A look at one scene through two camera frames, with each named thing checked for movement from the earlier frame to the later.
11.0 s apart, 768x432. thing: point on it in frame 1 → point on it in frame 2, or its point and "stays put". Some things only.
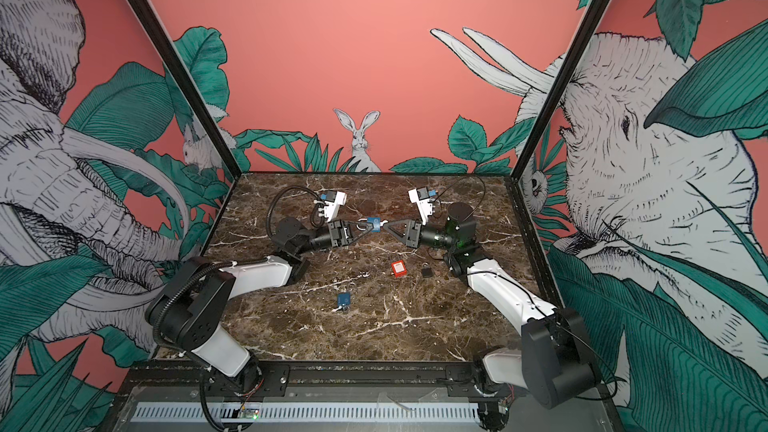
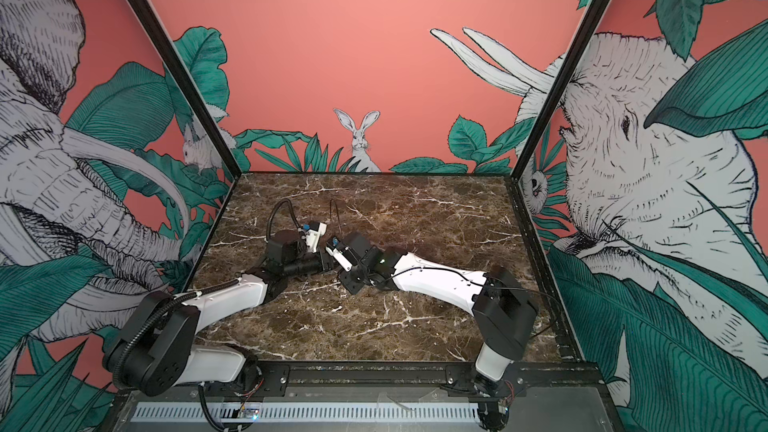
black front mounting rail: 315,380 stays put
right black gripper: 415,227 → 346,278
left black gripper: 340,234 → 326,262
